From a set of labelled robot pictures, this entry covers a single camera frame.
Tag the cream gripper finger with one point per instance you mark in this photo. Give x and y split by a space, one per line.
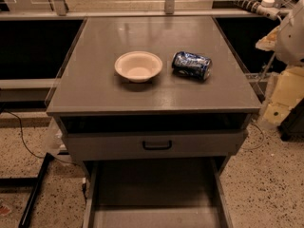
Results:
288 93
268 42

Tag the blue pepsi can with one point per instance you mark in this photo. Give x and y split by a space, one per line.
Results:
192 65

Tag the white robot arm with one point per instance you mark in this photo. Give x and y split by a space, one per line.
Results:
289 48

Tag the grey drawer cabinet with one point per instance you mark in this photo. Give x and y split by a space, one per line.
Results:
91 97

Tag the open grey middle drawer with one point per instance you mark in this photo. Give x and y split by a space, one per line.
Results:
160 193

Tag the grey top drawer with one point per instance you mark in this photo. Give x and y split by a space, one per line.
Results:
128 146

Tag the white cable-wrapped tube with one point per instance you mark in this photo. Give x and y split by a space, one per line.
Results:
265 8

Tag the grey metal rail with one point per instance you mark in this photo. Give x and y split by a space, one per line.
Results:
21 16

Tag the black drawer handle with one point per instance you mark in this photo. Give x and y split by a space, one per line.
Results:
156 146

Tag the black metal floor frame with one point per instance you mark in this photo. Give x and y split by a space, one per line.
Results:
34 183

